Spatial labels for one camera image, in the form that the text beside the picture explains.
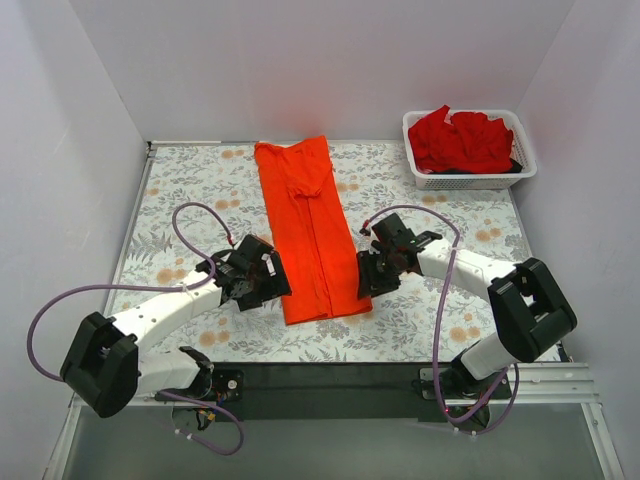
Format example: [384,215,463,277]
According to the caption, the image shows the orange t shirt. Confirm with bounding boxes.
[254,136,372,325]

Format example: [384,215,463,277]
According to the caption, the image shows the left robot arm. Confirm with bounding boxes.
[60,235,291,418]

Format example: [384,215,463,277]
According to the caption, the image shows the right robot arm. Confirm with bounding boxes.
[357,214,577,396]

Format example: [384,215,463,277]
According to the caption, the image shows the red shirts pile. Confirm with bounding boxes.
[409,105,514,174]

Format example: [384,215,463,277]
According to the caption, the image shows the white plastic basket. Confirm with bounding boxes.
[402,109,537,190]

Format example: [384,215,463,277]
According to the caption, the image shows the floral table mat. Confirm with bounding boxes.
[108,142,530,362]

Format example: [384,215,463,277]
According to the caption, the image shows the black garment in basket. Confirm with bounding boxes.
[438,158,523,175]

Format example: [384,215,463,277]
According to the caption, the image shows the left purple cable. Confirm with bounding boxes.
[26,202,247,456]

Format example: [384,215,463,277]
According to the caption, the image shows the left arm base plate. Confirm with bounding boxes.
[167,369,244,402]

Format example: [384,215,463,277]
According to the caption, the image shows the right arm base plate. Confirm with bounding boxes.
[411,368,512,400]

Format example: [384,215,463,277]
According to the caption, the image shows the aluminium frame rail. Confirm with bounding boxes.
[69,362,601,409]

